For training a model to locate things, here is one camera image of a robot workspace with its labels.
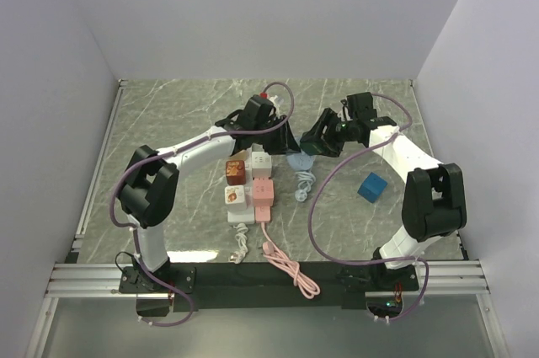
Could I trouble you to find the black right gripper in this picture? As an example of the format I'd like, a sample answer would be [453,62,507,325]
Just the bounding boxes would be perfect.
[299,108,357,158]

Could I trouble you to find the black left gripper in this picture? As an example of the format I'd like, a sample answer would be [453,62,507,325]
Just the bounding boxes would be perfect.
[254,116,302,157]

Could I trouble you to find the dark green cube adapter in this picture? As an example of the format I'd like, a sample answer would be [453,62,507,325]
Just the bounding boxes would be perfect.
[300,134,326,156]

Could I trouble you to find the light blue socket cable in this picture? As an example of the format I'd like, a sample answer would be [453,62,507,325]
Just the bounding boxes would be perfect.
[294,168,317,203]

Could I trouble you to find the blue cube plug adapter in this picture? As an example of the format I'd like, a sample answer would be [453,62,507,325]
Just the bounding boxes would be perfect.
[357,173,387,203]

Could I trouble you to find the light blue round socket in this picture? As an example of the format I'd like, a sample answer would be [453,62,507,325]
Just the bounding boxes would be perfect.
[286,152,315,172]

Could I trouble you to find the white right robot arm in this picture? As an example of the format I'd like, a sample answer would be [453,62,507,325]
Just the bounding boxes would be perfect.
[300,93,467,290]

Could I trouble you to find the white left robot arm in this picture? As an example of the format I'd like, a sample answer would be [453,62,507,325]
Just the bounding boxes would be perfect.
[109,94,299,292]

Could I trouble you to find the tan cube plug adapter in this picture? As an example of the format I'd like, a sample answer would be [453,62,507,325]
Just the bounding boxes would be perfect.
[228,150,249,161]

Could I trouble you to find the pink cube plug adapter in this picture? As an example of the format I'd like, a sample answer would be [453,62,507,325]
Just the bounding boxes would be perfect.
[252,178,275,207]

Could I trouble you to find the brown cube plug adapter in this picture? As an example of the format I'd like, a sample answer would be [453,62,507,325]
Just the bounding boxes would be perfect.
[225,160,247,186]

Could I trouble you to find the plain white cube adapter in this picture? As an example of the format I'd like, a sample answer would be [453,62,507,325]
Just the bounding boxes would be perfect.
[251,151,273,179]

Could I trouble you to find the white patterned cube adapter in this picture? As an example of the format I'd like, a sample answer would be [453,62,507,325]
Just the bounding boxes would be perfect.
[224,185,248,212]

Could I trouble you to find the pink power strip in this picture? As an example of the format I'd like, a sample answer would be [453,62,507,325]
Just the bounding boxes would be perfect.
[254,206,271,224]

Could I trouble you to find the white power strip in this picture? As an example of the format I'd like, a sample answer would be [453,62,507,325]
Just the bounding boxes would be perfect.
[227,148,255,226]

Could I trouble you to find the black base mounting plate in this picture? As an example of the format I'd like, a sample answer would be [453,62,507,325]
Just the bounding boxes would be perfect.
[117,260,421,313]

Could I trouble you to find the white power strip cable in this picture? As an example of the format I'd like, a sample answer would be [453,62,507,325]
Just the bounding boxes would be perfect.
[228,222,249,265]

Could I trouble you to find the pink power strip cable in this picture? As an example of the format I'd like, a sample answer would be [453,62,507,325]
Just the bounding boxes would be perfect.
[260,221,322,301]

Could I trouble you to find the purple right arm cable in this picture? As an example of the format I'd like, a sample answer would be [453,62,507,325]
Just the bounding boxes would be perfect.
[307,92,430,322]

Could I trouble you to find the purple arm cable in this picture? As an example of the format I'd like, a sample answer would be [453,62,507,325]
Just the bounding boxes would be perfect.
[109,82,295,329]
[307,92,430,322]

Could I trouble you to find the aluminium front rail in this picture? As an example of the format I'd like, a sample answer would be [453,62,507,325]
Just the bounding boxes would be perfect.
[25,260,509,357]

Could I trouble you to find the aluminium rail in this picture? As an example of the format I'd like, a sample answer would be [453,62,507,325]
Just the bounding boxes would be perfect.
[71,79,127,253]
[25,260,509,357]

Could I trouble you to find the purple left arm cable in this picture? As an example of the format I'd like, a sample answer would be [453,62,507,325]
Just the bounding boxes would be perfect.
[109,82,295,329]

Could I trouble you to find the aluminium left side rail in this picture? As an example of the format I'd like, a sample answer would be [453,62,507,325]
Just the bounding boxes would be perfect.
[71,79,127,253]

